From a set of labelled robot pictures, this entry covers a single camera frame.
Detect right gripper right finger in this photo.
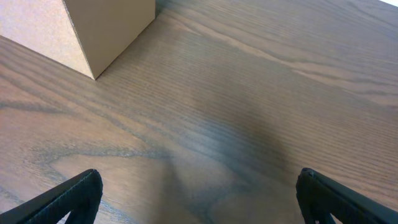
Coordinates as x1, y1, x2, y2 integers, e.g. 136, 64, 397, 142
296, 168, 397, 224

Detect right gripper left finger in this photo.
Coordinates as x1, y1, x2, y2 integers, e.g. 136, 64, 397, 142
1, 169, 103, 224

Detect brown cardboard box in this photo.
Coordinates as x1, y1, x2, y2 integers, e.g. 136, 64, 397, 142
1, 0, 155, 79

